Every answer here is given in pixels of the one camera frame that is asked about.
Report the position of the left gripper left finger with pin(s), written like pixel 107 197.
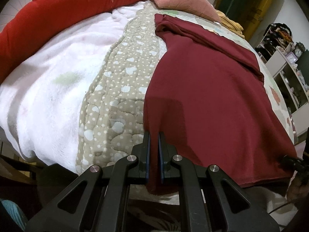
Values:
pixel 97 199

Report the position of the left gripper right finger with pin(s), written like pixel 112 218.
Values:
pixel 209 199

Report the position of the dark red garment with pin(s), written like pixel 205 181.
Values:
pixel 207 96

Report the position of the beige heart-patterned quilt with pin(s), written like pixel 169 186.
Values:
pixel 111 116

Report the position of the white fleece blanket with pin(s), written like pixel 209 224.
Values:
pixel 41 99

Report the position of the white shelf unit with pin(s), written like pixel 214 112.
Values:
pixel 280 53

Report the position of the yellow crumpled garment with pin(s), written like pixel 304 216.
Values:
pixel 231 25

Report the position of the red patterned pillow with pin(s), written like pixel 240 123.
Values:
pixel 40 20

